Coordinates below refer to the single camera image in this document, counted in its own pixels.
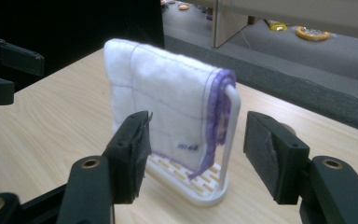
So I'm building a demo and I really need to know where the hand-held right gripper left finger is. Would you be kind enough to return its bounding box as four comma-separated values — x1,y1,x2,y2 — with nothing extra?
102,110,154,205

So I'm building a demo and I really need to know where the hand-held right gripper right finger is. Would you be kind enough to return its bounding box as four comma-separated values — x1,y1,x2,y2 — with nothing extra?
242,110,311,205

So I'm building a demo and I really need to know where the white towel with purple lines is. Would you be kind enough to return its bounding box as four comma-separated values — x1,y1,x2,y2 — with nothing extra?
103,37,238,182

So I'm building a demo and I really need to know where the light wooden shelf unit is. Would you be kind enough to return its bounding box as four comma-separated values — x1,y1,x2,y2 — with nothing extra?
192,0,358,48

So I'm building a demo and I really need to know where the yellow tape roll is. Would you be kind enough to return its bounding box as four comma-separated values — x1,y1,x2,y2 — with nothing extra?
295,25,333,42

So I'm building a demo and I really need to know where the white towel rack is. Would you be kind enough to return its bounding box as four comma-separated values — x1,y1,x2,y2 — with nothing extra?
145,83,242,208

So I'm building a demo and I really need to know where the small yellow packet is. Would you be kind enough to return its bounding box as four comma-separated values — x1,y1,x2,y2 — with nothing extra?
263,19,289,32

